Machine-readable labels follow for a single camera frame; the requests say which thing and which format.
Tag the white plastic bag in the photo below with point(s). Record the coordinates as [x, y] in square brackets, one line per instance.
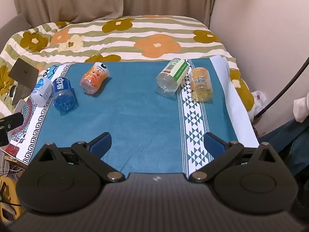
[258, 100]

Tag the black mount device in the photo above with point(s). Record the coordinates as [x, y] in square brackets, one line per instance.
[10, 123]

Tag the orange pink plastic bottle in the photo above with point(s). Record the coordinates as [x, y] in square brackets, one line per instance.
[94, 77]

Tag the yellow orange plastic bottle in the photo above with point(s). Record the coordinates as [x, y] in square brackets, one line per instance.
[201, 84]

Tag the teal patterned cloth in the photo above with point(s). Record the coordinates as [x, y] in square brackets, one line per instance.
[135, 116]

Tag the blue plastic bottle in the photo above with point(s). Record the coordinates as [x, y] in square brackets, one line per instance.
[63, 94]

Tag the clear green label bottle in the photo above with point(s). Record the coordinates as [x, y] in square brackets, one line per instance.
[171, 76]

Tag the grey laptop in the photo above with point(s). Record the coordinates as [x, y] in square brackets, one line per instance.
[23, 73]

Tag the black curved pole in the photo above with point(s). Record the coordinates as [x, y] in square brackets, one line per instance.
[289, 89]

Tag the yellow object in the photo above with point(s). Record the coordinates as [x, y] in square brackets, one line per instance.
[7, 198]

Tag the dark blue cloth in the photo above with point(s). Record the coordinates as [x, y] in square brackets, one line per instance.
[287, 145]

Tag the floral striped blanket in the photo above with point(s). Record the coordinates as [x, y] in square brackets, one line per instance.
[144, 33]

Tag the white blue label bottle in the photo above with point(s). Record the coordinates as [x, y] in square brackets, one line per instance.
[43, 90]

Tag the white cloth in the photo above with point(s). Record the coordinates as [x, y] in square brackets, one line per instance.
[301, 108]

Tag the beige curtain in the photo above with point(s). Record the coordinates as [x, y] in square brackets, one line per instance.
[72, 0]

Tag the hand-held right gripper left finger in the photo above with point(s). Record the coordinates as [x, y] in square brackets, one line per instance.
[101, 144]

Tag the grey headboard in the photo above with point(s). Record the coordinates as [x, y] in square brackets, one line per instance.
[14, 26]

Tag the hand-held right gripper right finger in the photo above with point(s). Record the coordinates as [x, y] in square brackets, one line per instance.
[213, 145]

